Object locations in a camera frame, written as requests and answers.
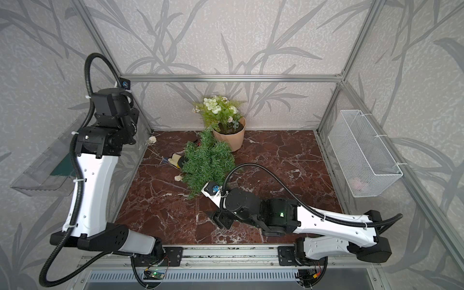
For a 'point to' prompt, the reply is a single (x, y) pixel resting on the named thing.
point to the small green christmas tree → (206, 160)
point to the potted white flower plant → (221, 116)
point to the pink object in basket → (358, 184)
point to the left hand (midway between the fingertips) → (115, 107)
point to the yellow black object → (177, 161)
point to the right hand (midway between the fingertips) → (210, 202)
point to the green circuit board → (157, 275)
